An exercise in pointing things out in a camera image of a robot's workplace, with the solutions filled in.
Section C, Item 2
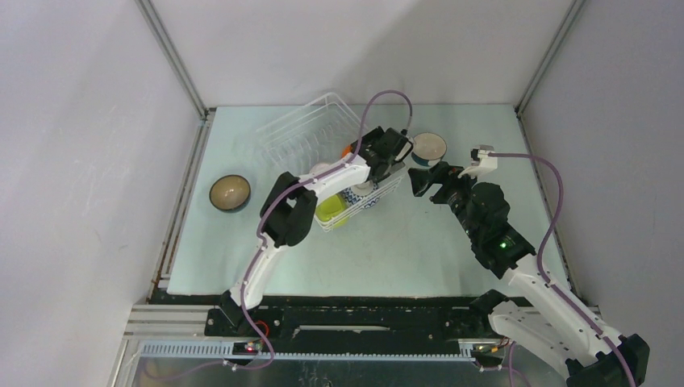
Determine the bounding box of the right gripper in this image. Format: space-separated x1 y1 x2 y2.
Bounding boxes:
408 161 485 240

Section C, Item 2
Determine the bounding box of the orange bowl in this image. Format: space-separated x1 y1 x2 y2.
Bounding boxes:
341 143 357 160

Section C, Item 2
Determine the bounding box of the teal blue bowl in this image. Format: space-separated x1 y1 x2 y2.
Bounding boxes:
411 132 448 167

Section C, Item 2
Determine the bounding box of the dark bowl beige inside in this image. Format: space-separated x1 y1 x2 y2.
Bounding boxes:
209 174 252 213

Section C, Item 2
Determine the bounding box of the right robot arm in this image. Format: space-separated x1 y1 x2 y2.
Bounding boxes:
408 162 650 386

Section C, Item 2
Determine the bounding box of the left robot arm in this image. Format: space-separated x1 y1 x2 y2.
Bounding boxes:
219 127 413 336

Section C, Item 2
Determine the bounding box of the blue patterned bowl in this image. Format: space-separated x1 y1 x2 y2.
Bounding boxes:
341 181 380 210

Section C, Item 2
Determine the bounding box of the white bowl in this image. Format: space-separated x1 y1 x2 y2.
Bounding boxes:
309 163 335 178

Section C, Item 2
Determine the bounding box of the green bowl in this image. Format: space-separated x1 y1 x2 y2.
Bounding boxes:
315 194 348 231

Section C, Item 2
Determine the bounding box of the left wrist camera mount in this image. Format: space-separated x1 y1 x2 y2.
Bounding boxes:
400 128 415 154

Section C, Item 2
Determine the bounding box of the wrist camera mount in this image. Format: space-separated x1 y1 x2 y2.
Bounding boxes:
458 144 498 178
400 128 415 154

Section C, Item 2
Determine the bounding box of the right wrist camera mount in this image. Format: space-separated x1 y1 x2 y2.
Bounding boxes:
458 144 498 178

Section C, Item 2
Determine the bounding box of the white wire dish rack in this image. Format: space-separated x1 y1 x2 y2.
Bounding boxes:
256 93 406 219

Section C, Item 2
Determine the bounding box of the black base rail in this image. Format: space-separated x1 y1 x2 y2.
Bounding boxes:
204 296 502 354

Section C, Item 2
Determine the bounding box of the grey cable duct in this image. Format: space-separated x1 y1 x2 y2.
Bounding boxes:
138 339 485 362

